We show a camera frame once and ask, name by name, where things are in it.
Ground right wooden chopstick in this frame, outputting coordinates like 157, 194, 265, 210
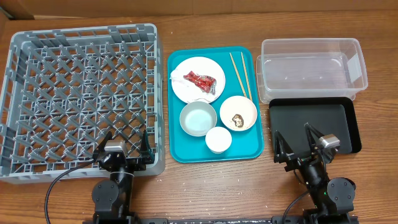
241, 52, 252, 101

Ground wooden chopstick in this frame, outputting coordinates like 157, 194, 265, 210
241, 52, 252, 101
229, 52, 247, 97

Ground red snack wrapper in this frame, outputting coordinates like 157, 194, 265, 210
183, 71, 216, 95

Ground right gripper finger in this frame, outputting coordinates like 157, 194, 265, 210
274, 131, 294, 162
304, 123, 324, 156

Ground clear plastic bin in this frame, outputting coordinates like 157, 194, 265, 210
256, 38, 368, 104

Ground brown food scrap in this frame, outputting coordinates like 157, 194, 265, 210
232, 114, 244, 128

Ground grey-green bowl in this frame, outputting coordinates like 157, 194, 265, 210
179, 101, 217, 137

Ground white round plate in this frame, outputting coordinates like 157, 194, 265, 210
172, 57, 226, 103

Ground white napkin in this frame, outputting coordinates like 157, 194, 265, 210
170, 69, 189, 91

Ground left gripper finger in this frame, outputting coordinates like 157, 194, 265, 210
92, 131, 113, 161
139, 129, 154, 164

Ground grey dishwasher rack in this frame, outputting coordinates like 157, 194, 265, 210
1, 24, 165, 184

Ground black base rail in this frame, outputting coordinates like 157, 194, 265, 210
83, 216, 359, 224

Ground left wooden chopstick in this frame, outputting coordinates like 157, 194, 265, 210
229, 52, 247, 97

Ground white cup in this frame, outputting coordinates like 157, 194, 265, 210
205, 126, 232, 154

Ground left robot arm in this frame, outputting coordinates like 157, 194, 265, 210
92, 131, 154, 224

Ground black tray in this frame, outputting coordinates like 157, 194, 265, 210
269, 97, 362, 156

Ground pink bowl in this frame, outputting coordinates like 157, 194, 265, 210
220, 96, 258, 131

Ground teal serving tray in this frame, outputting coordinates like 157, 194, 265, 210
167, 46, 264, 163

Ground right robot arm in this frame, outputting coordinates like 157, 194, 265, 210
272, 123, 359, 224

